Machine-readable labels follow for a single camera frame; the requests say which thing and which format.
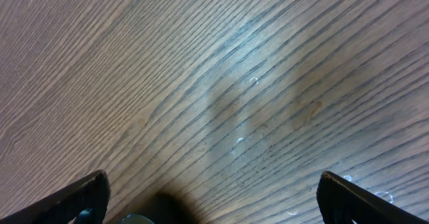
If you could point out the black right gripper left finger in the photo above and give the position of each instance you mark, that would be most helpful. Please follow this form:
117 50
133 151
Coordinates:
83 201

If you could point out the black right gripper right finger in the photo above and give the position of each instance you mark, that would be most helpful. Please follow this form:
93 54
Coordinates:
342 202

